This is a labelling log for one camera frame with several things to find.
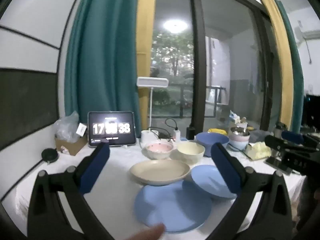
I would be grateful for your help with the pale pink bowl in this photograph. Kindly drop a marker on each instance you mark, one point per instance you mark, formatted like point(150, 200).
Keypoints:
point(238, 138)

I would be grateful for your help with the yellow patterned cloth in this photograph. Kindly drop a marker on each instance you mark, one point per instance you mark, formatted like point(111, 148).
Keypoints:
point(258, 150)

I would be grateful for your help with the teal curtain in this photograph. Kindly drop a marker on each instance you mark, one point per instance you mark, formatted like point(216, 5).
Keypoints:
point(297, 80)
point(100, 55)

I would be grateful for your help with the tablet with clock display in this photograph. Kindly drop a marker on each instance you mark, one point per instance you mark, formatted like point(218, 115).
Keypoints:
point(112, 128)

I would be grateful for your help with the black balcony railing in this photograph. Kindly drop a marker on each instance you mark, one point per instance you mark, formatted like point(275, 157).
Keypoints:
point(181, 100)

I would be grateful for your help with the blue plate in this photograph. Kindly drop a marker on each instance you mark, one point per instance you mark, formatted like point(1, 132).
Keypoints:
point(170, 205)
point(207, 180)

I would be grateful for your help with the white textured tablecloth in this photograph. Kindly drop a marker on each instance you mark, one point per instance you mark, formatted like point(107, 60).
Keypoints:
point(112, 180)

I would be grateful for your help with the pink red-dotted bowl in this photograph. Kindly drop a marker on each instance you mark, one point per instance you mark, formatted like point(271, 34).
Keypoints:
point(159, 148)

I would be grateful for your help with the black power adapter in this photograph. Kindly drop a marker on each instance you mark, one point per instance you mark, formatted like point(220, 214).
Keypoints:
point(190, 133)

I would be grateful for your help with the beige plate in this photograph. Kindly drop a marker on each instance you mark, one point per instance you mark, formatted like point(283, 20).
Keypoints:
point(160, 171)

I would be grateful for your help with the black window frame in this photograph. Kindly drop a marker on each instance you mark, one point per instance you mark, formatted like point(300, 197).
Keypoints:
point(198, 55)

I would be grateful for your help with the large blue bowl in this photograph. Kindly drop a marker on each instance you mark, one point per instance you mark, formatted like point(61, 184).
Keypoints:
point(212, 142)

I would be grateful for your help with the yellow packet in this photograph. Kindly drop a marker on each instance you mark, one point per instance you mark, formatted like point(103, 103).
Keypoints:
point(217, 130)

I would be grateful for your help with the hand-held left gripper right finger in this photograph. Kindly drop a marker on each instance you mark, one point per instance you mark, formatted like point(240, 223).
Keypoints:
point(225, 170)

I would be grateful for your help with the white desk lamp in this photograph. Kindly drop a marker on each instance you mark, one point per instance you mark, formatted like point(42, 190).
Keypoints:
point(152, 82)

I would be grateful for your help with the small white tag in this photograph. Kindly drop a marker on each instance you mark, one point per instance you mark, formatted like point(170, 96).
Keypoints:
point(81, 130)

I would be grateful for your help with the steel bowl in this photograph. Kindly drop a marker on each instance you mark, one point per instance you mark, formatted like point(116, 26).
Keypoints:
point(239, 130)

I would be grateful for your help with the light blue bowl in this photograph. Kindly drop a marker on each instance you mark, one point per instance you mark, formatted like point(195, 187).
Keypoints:
point(238, 145)

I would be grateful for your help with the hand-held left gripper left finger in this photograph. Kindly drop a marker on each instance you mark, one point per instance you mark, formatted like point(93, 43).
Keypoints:
point(96, 166)

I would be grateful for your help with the cream bowl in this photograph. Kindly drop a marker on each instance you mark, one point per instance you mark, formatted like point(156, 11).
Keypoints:
point(191, 153)

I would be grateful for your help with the person's left hand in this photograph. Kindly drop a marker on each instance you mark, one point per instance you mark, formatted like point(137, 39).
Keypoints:
point(147, 232)

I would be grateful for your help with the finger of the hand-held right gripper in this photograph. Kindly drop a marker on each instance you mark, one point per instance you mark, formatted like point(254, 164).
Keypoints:
point(292, 136)
point(275, 142)

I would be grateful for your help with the white charger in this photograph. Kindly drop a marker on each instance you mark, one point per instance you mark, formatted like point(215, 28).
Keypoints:
point(177, 134)

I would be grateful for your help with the cardboard box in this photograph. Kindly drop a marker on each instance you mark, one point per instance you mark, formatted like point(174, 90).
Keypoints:
point(72, 147)

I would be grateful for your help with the clear plastic bag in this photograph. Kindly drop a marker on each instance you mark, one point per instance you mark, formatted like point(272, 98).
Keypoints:
point(66, 127)

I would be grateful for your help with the black round puck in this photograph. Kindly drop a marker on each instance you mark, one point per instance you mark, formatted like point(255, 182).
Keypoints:
point(50, 155)

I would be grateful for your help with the white air conditioner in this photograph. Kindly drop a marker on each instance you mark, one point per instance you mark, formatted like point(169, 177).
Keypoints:
point(308, 31)

